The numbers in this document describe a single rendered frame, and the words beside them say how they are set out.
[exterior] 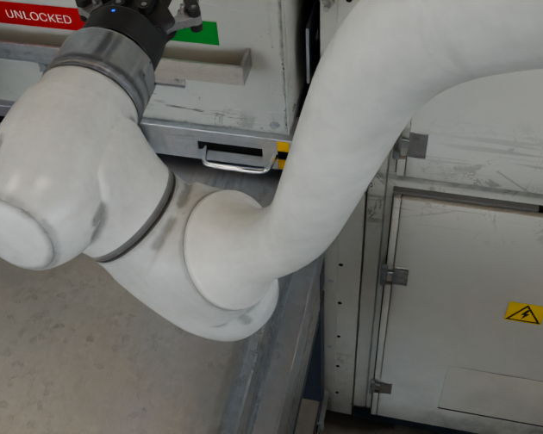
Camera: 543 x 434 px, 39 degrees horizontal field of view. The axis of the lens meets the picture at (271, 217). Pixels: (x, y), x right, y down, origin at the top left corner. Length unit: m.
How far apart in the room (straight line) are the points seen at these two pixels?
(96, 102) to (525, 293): 0.88
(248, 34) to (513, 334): 0.74
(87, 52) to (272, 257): 0.23
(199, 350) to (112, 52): 0.42
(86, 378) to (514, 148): 0.62
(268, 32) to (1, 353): 0.51
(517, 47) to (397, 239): 0.91
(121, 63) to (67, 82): 0.06
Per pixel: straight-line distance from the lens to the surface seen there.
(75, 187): 0.59
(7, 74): 1.18
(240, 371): 0.94
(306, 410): 1.66
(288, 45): 0.99
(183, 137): 1.11
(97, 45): 0.68
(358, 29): 0.39
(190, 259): 0.62
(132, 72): 0.68
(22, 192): 0.58
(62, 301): 1.04
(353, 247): 1.31
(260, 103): 1.04
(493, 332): 1.43
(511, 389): 1.60
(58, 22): 1.07
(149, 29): 0.72
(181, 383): 0.94
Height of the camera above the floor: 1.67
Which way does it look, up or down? 50 degrees down
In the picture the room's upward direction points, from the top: 5 degrees counter-clockwise
